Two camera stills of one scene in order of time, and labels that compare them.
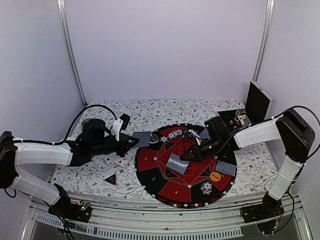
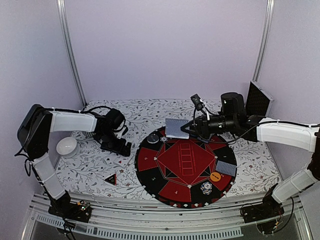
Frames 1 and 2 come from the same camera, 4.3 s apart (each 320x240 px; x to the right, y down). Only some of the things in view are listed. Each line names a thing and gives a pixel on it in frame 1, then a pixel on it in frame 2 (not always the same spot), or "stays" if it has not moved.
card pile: [175, 163] to [173, 128]
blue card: [226, 168] stays
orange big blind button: [215, 176] stays
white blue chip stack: [206, 188] stays
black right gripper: [198, 155] to [203, 130]
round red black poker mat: [177, 182] stays
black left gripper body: [100, 148] to [109, 142]
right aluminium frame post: [269, 16] stays
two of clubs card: [109, 158] stays
